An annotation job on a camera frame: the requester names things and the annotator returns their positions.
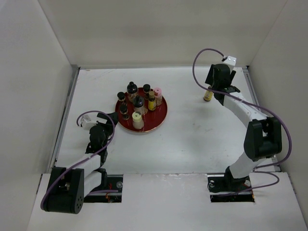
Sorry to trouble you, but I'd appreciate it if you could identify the black cap spice bottle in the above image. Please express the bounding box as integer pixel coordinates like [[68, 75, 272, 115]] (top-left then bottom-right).
[[117, 92, 125, 101], [143, 84, 151, 100], [119, 104, 129, 120]]

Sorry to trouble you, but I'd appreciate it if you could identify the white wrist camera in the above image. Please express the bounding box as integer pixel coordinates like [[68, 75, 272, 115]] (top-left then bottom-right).
[[222, 55, 237, 67], [80, 115, 95, 130]]

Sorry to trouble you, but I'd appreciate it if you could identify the pink cap spice jar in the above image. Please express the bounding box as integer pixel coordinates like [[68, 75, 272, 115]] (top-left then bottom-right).
[[154, 88, 162, 106]]

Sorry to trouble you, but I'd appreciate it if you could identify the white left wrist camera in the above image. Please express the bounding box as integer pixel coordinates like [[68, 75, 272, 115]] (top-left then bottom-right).
[[80, 115, 95, 130]]

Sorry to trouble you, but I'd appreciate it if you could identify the yellow label oil bottle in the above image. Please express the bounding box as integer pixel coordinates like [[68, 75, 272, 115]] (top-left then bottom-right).
[[203, 86, 213, 102], [148, 91, 156, 111]]

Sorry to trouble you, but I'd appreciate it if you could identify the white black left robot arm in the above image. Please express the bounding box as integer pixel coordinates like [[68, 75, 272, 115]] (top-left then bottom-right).
[[40, 110, 119, 214]]

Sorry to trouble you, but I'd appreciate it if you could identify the red round tray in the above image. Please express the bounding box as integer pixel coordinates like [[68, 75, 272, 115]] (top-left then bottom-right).
[[115, 87, 167, 132]]

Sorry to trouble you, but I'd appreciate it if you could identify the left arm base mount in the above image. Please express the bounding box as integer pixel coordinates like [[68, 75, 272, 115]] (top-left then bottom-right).
[[84, 175, 124, 204]]

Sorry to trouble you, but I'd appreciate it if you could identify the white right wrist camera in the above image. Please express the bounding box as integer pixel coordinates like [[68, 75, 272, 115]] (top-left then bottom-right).
[[222, 55, 237, 67]]

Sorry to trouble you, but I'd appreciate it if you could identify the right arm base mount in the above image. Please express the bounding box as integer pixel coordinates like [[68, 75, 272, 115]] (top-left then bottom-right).
[[207, 175, 255, 203]]

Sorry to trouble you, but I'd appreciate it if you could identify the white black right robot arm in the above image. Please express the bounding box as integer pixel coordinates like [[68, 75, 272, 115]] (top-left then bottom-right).
[[205, 64, 282, 191]]

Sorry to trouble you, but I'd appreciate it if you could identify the cream cap spice jar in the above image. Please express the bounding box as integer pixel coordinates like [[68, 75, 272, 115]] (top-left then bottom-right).
[[132, 112, 144, 130]]

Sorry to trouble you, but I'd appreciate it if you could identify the black knob glass dispenser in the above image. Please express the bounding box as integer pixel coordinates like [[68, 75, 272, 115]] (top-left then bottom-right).
[[133, 95, 147, 116], [127, 81, 138, 102]]

